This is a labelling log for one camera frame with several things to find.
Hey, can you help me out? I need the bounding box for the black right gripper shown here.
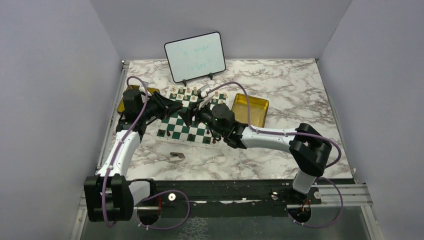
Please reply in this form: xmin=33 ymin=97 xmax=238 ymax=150
xmin=177 ymin=99 xmax=225 ymax=137

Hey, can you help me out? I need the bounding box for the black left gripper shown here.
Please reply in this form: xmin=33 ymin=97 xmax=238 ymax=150
xmin=140 ymin=90 xmax=184 ymax=121

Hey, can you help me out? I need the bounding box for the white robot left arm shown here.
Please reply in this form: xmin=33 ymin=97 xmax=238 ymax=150
xmin=83 ymin=89 xmax=183 ymax=224

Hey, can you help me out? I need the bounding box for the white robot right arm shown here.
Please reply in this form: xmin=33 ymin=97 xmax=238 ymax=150
xmin=178 ymin=102 xmax=332 ymax=204

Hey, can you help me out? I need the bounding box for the light chess pieces row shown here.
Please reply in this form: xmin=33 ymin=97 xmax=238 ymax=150
xmin=165 ymin=85 xmax=229 ymax=107

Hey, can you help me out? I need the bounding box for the green white chess board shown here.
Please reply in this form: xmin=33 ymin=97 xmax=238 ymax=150
xmin=153 ymin=85 xmax=224 ymax=150

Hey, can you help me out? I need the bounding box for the beige plastic clip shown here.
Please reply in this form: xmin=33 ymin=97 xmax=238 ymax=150
xmin=169 ymin=152 xmax=185 ymax=162

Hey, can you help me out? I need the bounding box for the small whiteboard on stand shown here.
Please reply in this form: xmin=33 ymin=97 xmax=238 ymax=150
xmin=164 ymin=31 xmax=227 ymax=83

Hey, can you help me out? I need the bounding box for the right gold tin box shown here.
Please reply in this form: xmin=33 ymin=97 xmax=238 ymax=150
xmin=231 ymin=93 xmax=269 ymax=128

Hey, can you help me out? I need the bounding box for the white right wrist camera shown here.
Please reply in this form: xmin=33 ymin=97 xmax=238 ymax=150
xmin=198 ymin=84 xmax=214 ymax=109

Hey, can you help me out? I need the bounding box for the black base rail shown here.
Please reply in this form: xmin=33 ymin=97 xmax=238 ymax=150
xmin=134 ymin=179 xmax=322 ymax=218

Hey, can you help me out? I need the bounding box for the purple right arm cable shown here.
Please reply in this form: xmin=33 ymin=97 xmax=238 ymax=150
xmin=206 ymin=81 xmax=343 ymax=170

